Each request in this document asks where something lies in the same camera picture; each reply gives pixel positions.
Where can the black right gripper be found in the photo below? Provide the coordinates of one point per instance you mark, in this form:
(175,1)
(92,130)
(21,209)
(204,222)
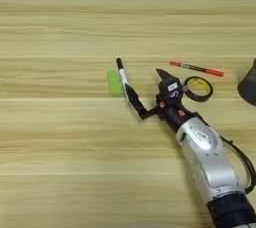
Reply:
(173,115)

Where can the black tape roll yellow core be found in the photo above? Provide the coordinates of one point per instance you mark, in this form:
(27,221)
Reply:
(200,98)

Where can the black pen red cap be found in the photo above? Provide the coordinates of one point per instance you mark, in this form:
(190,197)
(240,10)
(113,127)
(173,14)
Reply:
(213,71)

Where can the black mesh pen cup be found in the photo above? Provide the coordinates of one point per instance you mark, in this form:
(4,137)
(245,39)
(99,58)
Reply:
(249,87)

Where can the small black box white label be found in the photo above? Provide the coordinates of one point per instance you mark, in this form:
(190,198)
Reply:
(170,88)

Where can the white marker black cap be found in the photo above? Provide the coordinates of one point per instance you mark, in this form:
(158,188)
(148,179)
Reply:
(122,73)

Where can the green eraser block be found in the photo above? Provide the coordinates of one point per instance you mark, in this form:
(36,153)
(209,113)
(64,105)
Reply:
(114,83)

